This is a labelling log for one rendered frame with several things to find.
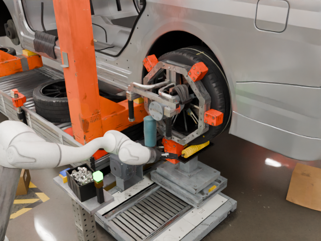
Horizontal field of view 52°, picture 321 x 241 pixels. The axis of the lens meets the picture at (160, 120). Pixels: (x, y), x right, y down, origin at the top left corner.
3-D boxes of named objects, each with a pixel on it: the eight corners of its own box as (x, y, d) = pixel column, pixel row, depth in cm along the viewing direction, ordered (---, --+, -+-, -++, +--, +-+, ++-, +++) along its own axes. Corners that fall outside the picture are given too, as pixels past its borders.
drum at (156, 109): (185, 114, 218) (186, 94, 212) (163, 125, 205) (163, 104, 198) (170, 107, 227) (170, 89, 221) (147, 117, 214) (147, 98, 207)
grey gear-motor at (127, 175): (163, 175, 274) (163, 139, 258) (124, 199, 247) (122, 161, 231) (148, 166, 285) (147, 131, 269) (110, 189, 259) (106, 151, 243)
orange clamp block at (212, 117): (210, 118, 205) (222, 123, 199) (203, 122, 200) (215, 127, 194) (211, 108, 202) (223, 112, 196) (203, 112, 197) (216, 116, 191)
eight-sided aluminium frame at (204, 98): (208, 151, 215) (213, 71, 190) (201, 155, 211) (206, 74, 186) (150, 124, 249) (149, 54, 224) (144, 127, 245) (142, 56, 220)
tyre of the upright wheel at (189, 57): (260, 106, 205) (201, 24, 216) (239, 118, 190) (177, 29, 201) (201, 147, 255) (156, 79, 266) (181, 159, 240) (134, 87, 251)
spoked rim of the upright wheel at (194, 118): (244, 102, 212) (201, 41, 220) (223, 113, 197) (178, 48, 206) (201, 135, 250) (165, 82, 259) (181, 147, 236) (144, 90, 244)
